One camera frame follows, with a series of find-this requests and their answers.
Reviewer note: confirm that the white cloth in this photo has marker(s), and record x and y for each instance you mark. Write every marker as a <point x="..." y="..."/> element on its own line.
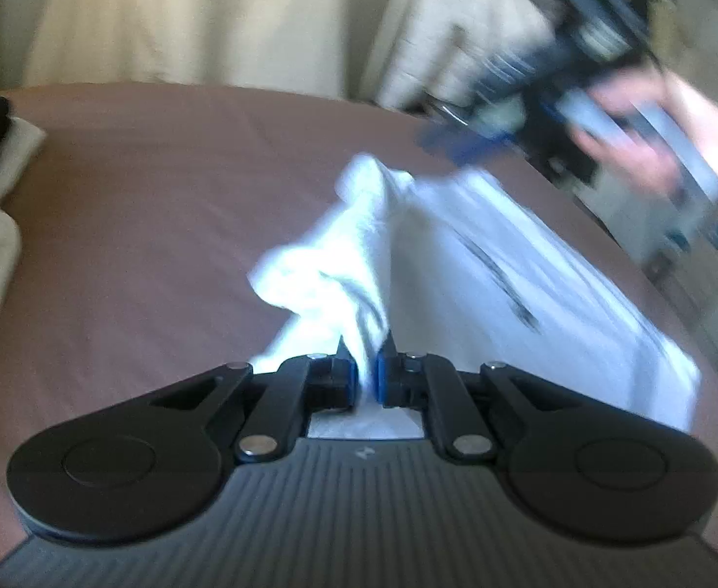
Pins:
<point x="19" y="147"/>

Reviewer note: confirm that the person's right forearm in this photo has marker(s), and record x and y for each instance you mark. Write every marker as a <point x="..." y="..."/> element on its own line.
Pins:
<point x="717" y="135"/>

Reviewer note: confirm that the person's right hand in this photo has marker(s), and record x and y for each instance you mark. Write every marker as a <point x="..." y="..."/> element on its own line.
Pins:
<point x="631" y="156"/>

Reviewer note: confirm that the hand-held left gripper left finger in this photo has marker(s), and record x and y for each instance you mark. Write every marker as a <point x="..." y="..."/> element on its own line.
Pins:
<point x="349" y="380"/>

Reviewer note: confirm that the cream curtain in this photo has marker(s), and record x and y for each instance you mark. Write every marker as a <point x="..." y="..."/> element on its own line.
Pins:
<point x="212" y="18"/>

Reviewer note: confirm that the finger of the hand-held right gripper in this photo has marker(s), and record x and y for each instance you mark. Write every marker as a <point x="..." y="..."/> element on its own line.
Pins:
<point x="469" y="146"/>

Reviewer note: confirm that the white padded jacket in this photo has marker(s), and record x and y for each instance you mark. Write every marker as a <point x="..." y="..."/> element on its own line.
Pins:
<point x="469" y="30"/>

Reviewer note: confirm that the white t-shirt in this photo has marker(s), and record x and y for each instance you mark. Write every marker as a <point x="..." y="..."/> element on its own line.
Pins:
<point x="457" y="257"/>

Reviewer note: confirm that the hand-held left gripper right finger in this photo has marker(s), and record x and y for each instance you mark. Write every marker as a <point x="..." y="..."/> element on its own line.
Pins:
<point x="384" y="380"/>

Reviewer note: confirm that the blurred white furniture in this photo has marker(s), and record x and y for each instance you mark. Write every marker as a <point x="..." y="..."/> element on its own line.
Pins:
<point x="671" y="239"/>

